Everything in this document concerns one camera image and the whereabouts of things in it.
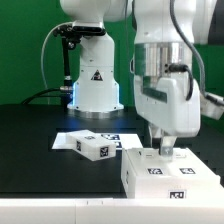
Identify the white cabinet top panel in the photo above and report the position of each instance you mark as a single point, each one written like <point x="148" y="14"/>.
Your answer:
<point x="144" y="163"/>

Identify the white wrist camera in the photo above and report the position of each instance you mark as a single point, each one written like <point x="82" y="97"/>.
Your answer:
<point x="212" y="106"/>

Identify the small white cabinet block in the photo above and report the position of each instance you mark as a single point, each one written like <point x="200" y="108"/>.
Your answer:
<point x="91" y="145"/>

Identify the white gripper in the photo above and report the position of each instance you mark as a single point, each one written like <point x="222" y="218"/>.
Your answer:
<point x="177" y="117"/>

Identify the white marker base sheet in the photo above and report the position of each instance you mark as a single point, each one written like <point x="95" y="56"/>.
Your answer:
<point x="125" y="141"/>

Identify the white cabinet door panel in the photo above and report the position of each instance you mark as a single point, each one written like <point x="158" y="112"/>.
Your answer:
<point x="186" y="164"/>

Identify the black camera on stand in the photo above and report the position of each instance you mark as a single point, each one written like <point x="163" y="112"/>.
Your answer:
<point x="71" y="34"/>

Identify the white cabinet body box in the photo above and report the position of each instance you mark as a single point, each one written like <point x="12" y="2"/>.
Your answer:
<point x="171" y="187"/>

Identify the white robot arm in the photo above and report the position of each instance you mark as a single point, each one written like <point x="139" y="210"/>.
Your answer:
<point x="169" y="74"/>

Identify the white L-shaped fence wall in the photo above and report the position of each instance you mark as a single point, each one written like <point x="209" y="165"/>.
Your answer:
<point x="26" y="207"/>

